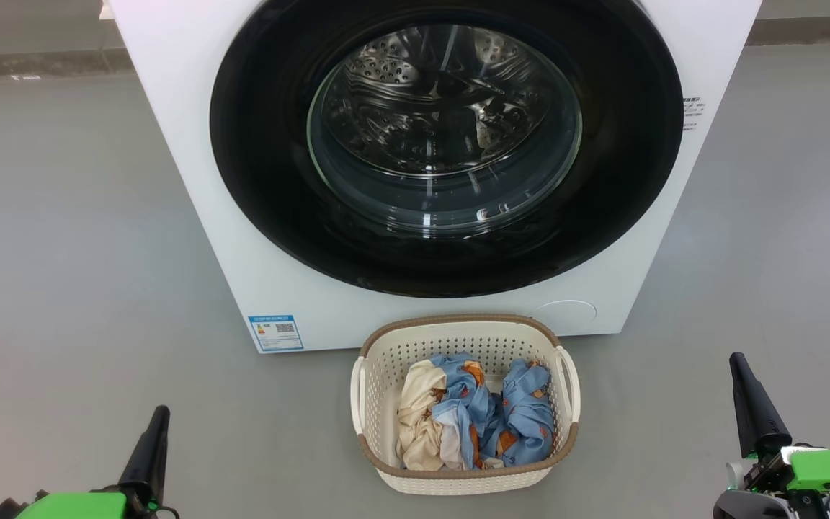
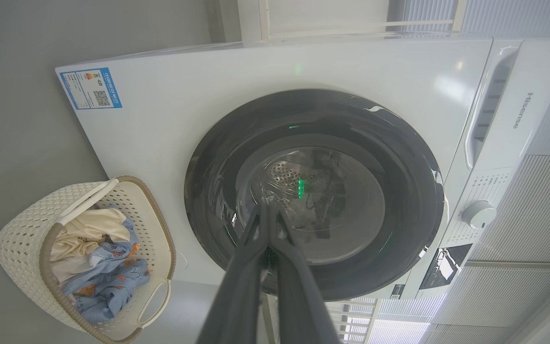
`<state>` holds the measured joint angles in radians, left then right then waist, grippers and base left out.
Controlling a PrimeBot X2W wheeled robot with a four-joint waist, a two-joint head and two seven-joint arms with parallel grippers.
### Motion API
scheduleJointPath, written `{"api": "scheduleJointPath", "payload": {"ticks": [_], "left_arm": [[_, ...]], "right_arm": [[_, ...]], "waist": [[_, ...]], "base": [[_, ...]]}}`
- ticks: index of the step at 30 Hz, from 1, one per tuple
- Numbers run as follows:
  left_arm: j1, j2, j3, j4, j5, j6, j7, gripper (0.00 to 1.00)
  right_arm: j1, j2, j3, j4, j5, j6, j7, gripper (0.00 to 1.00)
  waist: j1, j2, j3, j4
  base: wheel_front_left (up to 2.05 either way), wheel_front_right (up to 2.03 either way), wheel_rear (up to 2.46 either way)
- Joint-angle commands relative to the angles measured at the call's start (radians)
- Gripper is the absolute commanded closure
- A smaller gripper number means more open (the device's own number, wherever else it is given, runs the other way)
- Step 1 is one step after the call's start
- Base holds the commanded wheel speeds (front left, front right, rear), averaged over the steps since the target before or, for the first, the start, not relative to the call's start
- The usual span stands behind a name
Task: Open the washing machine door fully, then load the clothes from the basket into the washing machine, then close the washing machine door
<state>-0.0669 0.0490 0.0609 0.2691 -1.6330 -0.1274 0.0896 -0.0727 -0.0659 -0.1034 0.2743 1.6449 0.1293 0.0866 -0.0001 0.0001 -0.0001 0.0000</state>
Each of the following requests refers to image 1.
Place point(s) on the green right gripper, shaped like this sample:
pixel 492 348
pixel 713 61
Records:
pixel 826 472

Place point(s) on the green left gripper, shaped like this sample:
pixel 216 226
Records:
pixel 69 507

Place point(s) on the blue garment with orange print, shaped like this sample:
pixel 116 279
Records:
pixel 527 418

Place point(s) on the cream garment with orange print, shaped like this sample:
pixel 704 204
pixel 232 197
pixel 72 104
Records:
pixel 418 418

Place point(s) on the black-rimmed glass washer door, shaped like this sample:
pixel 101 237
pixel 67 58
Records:
pixel 256 144

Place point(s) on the white front-load washing machine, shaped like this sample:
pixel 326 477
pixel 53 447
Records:
pixel 206 216

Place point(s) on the stainless steel washing machine drum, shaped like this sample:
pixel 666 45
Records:
pixel 422 94

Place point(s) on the blue energy label sticker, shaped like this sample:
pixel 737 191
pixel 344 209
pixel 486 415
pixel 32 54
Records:
pixel 276 333

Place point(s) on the round white filter cover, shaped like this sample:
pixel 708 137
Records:
pixel 565 317

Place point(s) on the cream laundry basket brown rim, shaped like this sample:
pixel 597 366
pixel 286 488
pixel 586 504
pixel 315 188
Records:
pixel 379 375

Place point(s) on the black text warning sticker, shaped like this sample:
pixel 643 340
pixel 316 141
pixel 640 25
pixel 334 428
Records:
pixel 693 113

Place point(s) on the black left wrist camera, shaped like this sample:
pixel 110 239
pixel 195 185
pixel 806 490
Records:
pixel 1 510

